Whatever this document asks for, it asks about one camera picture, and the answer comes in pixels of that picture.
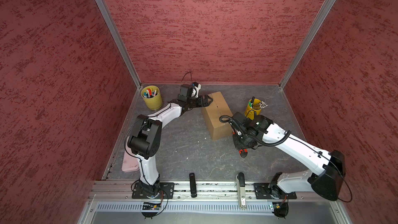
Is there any brown cardboard express box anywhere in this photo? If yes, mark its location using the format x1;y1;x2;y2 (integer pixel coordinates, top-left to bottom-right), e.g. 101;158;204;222
202;92;233;141

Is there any red black utility knife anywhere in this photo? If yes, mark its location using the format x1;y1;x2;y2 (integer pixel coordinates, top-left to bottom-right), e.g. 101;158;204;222
239;149;248;158

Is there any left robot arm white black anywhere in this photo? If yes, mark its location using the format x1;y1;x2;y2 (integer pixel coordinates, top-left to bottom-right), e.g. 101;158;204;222
125;95;213;198

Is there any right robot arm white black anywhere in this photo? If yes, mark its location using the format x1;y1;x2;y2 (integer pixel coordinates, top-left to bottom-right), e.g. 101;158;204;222
219;112;346;201

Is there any yellow pen cup right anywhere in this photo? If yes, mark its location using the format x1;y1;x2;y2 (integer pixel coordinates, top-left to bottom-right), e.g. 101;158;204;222
245;96;267;120

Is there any yellow pen cup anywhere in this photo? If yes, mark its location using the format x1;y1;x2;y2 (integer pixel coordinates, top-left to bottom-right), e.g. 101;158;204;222
141;86;163;111
245;96;267;120

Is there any yellow pen cup left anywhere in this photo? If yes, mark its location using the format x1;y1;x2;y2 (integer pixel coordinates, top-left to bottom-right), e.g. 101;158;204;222
141;86;163;111

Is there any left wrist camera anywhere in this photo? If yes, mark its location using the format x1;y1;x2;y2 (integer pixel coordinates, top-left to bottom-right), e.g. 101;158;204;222
191;82;201;97

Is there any grey black clamp handle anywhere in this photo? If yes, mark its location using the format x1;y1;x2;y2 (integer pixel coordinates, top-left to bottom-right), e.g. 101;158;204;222
236;172;247;209

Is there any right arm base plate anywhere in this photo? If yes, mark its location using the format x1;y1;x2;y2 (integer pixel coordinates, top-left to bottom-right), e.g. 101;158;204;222
254;183;297;200

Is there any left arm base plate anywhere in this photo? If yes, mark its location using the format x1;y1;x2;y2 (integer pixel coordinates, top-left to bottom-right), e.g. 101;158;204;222
132;181;175;200

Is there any aluminium frame rail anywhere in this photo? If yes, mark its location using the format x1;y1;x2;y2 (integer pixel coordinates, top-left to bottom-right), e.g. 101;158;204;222
88;180;341;202

